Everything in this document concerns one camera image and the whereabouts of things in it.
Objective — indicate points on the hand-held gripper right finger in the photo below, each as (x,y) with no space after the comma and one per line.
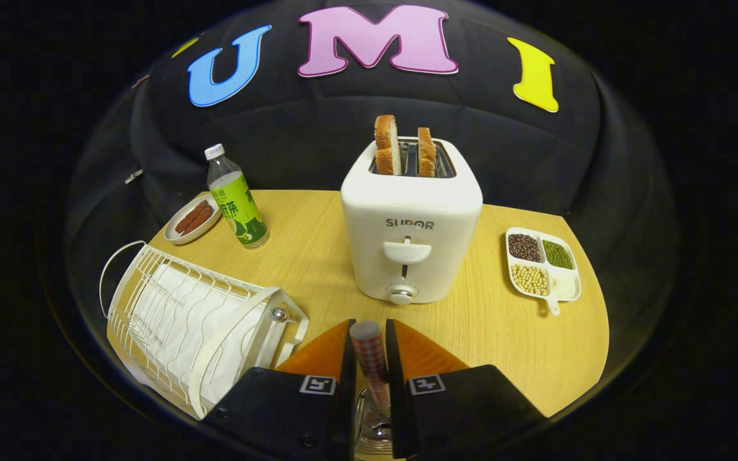
(396,397)

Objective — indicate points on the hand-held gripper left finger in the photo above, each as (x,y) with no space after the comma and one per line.
(347,397)

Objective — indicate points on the white divided dish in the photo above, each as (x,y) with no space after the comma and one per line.
(564,285)

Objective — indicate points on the small beige dish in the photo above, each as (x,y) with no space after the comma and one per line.
(174,236)

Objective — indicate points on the pile of yellow soybeans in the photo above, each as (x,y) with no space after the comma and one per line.
(530,279)

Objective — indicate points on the white toaster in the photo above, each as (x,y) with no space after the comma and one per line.
(407,205)

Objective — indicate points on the pile of dark red beans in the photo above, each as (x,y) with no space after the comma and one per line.
(524,247)

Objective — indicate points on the green label drink bottle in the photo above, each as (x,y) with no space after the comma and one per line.
(241,211)

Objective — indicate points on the pile of green beans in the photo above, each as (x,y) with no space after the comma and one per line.
(557,254)

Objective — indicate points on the red sausage piece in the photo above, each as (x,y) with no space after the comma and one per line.
(201,221)
(191,216)

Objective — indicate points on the short toast bread slice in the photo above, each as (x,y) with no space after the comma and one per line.
(426,153)

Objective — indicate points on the tall toast bread slice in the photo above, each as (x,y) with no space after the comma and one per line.
(387,144)

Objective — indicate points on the black backdrop cloth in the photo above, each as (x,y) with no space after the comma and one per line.
(311,128)

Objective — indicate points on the white clip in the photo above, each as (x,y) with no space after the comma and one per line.
(133,176)

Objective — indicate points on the pink clip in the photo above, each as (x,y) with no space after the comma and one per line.
(141,81)

